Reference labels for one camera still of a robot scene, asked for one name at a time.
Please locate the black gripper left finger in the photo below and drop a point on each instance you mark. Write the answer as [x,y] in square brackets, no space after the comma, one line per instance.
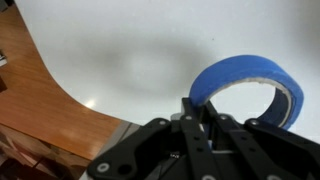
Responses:
[140,146]

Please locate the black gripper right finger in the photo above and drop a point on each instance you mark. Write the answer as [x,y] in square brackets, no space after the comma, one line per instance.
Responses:
[266,150]

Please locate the blue tape roll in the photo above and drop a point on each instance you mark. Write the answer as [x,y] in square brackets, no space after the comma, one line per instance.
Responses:
[240,68]

